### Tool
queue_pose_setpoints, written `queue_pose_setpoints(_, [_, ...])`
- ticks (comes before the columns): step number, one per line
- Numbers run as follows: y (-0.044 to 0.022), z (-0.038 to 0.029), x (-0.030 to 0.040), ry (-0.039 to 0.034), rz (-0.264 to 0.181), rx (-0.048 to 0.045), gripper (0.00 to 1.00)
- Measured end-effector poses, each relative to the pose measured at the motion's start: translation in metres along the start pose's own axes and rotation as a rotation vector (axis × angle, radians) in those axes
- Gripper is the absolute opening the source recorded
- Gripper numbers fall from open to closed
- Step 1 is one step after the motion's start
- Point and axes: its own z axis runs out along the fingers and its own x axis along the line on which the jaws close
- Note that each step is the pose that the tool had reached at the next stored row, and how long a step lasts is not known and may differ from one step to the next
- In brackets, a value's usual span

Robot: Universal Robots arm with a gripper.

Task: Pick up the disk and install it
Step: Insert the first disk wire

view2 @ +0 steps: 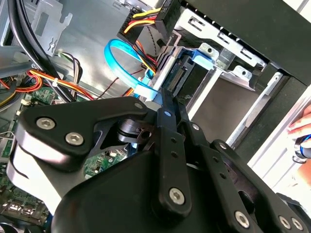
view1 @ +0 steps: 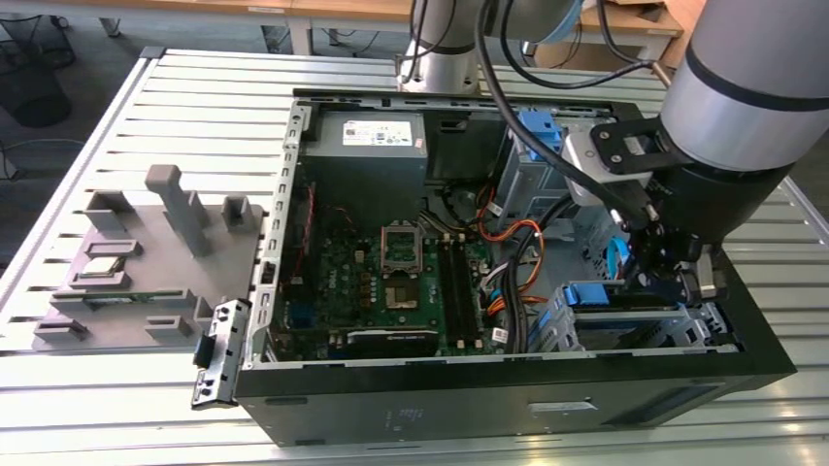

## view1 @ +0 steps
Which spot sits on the green motherboard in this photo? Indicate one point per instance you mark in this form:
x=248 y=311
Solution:
x=343 y=291

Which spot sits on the grey metal drive cage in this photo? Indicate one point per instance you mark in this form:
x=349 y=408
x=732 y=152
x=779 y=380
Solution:
x=524 y=189

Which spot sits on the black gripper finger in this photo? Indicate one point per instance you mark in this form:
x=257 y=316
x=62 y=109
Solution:
x=695 y=272
x=650 y=252

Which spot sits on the grey power supply unit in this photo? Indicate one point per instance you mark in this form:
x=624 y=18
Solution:
x=361 y=170

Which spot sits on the metal expansion slot latch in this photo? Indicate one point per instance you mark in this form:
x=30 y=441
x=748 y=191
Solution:
x=220 y=349

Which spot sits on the silver CPU chip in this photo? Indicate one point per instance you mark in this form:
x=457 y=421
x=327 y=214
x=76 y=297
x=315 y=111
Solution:
x=101 y=267

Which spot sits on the wooden desk white legs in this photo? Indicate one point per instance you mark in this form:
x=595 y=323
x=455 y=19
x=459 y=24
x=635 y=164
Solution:
x=647 y=26
x=213 y=6

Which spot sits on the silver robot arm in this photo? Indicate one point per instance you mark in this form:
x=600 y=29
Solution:
x=744 y=97

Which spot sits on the blue motherboard connector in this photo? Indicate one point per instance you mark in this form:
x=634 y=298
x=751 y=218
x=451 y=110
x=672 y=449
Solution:
x=300 y=315

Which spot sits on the metal disk bay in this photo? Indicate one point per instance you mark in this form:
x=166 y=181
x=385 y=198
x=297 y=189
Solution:
x=647 y=316

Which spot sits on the CPU socket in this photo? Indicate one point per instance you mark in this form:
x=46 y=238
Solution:
x=401 y=297

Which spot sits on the black mesh bin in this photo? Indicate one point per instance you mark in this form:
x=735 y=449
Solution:
x=41 y=102

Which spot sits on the black RAM slot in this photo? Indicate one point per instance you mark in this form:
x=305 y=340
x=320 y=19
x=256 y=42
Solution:
x=455 y=291
x=463 y=291
x=471 y=291
x=448 y=291

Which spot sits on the grey parts rack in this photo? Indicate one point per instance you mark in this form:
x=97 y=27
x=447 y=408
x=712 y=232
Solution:
x=161 y=272

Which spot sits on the green RAM stick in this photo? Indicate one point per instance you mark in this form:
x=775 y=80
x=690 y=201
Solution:
x=113 y=300

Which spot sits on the hard disk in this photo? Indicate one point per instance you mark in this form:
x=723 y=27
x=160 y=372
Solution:
x=586 y=296

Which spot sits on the black graphics card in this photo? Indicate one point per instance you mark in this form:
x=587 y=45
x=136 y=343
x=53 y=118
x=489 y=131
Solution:
x=388 y=340

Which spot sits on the black open PC case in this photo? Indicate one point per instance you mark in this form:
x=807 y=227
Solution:
x=452 y=403

